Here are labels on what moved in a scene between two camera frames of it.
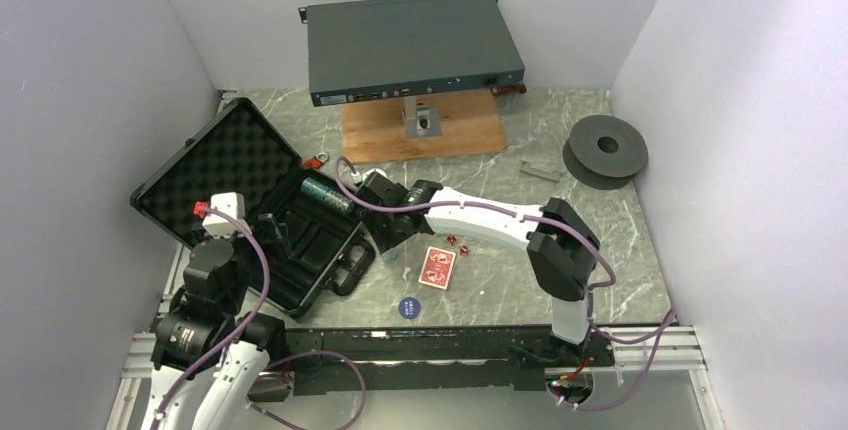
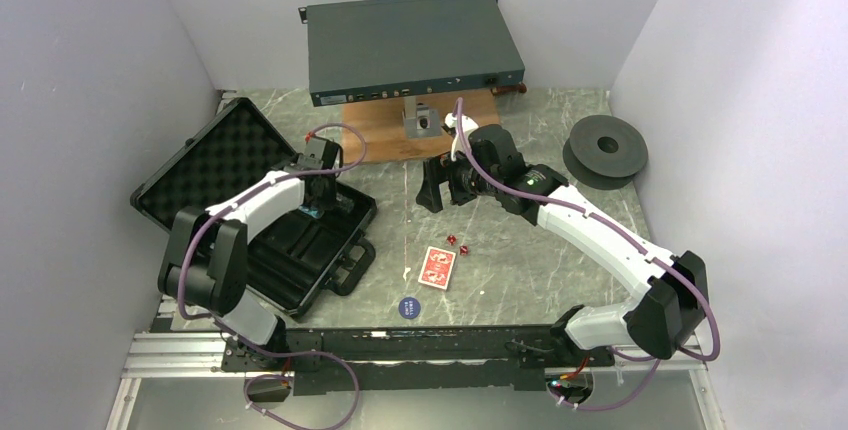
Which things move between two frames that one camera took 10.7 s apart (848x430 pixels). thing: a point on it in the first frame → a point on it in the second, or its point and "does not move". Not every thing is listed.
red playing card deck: [437, 267] does not move
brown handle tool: [521, 88] does not move
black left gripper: [277, 244] → [328, 202]
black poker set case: [308, 231] does not move
